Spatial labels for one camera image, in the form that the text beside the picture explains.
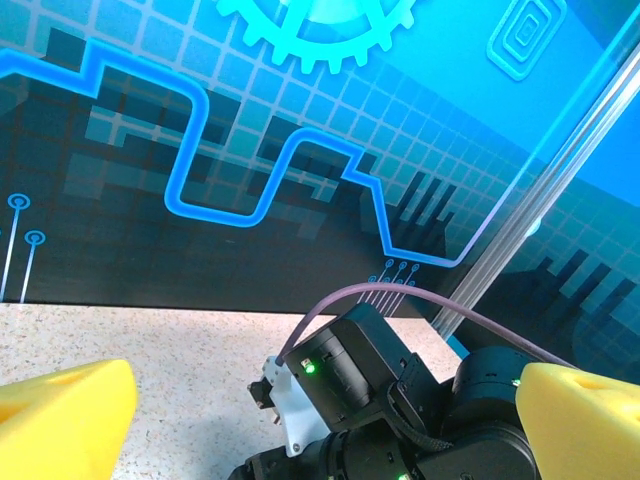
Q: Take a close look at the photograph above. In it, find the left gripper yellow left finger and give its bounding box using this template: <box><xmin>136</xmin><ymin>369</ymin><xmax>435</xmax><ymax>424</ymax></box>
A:
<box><xmin>0</xmin><ymin>358</ymin><xmax>140</xmax><ymax>480</ymax></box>

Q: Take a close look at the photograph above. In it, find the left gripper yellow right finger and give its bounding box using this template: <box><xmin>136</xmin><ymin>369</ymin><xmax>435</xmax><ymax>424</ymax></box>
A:
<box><xmin>514</xmin><ymin>362</ymin><xmax>640</xmax><ymax>480</ymax></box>

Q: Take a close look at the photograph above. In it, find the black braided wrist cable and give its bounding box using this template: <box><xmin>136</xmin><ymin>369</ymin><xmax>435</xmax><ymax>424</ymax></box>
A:
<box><xmin>387</xmin><ymin>384</ymin><xmax>451</xmax><ymax>454</ymax></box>

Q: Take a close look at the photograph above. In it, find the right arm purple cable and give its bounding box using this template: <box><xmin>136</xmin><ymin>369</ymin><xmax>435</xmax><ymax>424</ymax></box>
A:
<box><xmin>274</xmin><ymin>282</ymin><xmax>581</xmax><ymax>371</ymax></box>

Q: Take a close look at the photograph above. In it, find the aluminium frame post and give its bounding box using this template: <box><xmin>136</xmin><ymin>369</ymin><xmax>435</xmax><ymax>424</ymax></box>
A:
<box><xmin>432</xmin><ymin>9</ymin><xmax>640</xmax><ymax>346</ymax></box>

